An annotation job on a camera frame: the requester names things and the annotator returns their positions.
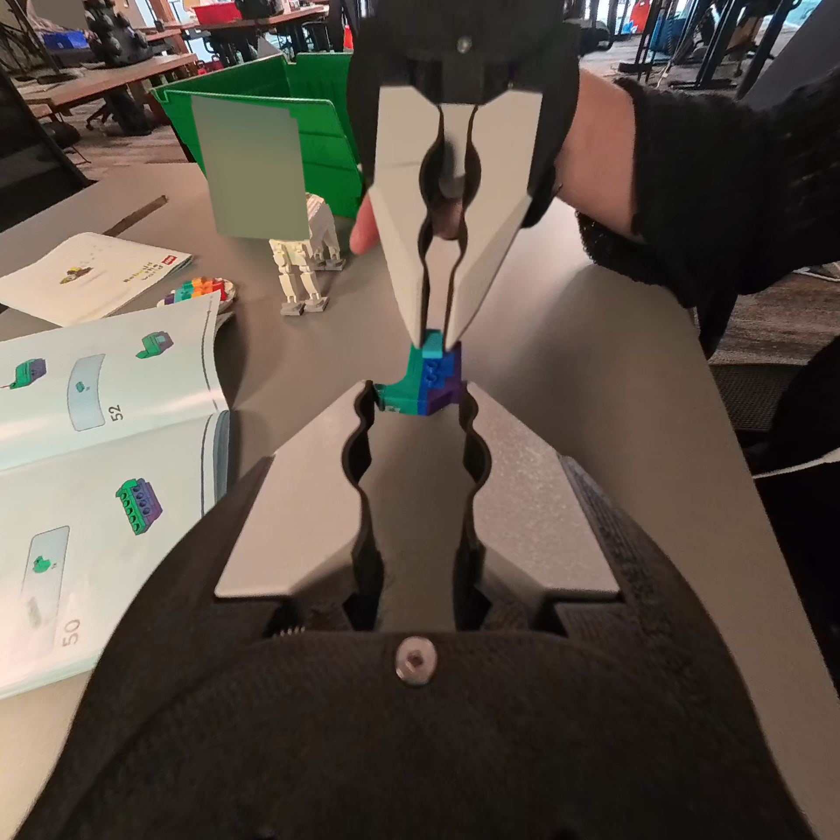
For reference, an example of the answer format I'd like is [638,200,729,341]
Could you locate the rainbow lego plate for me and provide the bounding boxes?
[156,276,239,313]

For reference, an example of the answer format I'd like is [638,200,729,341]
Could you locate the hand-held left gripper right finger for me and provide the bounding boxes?
[455,382,622,626]

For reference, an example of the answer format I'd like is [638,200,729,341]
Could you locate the green plastic bin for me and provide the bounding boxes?
[150,51,366,219]

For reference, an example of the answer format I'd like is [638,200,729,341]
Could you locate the person's right hand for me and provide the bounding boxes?
[350,66,642,258]

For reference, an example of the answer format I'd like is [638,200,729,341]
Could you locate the closed white instruction booklet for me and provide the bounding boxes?
[0,231,195,329]

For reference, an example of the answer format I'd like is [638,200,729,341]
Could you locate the black metal frame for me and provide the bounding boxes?
[629,0,798,101]

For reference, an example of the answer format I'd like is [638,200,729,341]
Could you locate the person's right forearm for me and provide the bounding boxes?
[576,64,840,361]

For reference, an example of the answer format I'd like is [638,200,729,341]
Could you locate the black board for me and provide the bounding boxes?
[0,64,94,232]

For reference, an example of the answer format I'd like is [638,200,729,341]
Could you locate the white lego animal figure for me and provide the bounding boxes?
[268,192,349,319]

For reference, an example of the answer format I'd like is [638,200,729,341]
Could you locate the teal blue purple lego build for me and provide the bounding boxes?
[373,328,468,418]

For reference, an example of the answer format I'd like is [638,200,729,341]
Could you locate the open lego instruction booklet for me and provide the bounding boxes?
[0,290,232,702]

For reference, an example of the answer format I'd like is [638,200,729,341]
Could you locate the wooden table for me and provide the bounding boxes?
[18,52,201,135]
[157,5,330,42]

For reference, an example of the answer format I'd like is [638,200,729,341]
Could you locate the white cable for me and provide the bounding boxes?
[750,448,840,481]

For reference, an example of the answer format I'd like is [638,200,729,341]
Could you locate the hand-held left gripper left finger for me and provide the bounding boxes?
[215,379,384,626]

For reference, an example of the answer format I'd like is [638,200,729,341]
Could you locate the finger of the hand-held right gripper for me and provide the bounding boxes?
[366,84,442,345]
[448,87,544,345]

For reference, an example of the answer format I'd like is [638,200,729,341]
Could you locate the black machine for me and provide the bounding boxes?
[84,0,157,68]

